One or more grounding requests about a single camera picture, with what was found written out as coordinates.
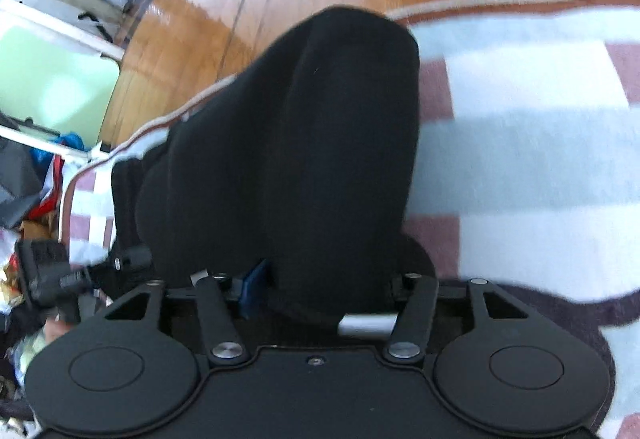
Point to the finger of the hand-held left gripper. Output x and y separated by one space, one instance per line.
125 263

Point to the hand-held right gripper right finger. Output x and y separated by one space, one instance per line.
419 301

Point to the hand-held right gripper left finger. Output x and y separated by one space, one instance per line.
255 288

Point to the black fleece garment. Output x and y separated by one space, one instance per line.
300 159

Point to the pile of mixed clothes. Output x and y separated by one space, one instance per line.
25 199

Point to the checkered blanket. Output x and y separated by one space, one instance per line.
525 159

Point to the light green panel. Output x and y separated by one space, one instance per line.
55 79

